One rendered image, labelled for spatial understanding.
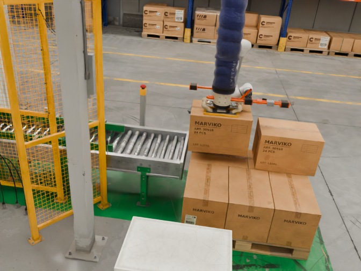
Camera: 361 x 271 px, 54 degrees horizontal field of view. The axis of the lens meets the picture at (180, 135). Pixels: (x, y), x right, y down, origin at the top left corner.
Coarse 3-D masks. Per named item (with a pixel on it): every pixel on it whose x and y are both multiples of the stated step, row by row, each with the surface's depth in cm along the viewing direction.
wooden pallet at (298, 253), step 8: (240, 240) 329; (248, 240) 328; (232, 248) 335; (240, 248) 334; (248, 248) 332; (256, 248) 337; (264, 248) 337; (272, 248) 338; (280, 248) 339; (296, 248) 326; (304, 248) 324; (280, 256) 332; (288, 256) 331; (296, 256) 330; (304, 256) 329
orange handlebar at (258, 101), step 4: (204, 88) 373; (208, 88) 373; (208, 96) 351; (212, 96) 351; (232, 100) 346; (236, 100) 346; (240, 100) 346; (256, 100) 348; (260, 100) 347; (264, 100) 349; (276, 104) 344
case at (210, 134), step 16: (192, 112) 347; (240, 112) 353; (192, 128) 349; (208, 128) 347; (224, 128) 345; (240, 128) 344; (192, 144) 357; (208, 144) 355; (224, 144) 353; (240, 144) 352
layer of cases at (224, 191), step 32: (192, 160) 368; (224, 160) 372; (192, 192) 320; (224, 192) 323; (256, 192) 327; (288, 192) 330; (192, 224) 327; (224, 224) 323; (256, 224) 318; (288, 224) 314
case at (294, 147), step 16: (256, 128) 380; (272, 128) 357; (288, 128) 359; (304, 128) 362; (256, 144) 367; (272, 144) 346; (288, 144) 344; (304, 144) 342; (320, 144) 341; (256, 160) 356; (272, 160) 354; (288, 160) 352; (304, 160) 351
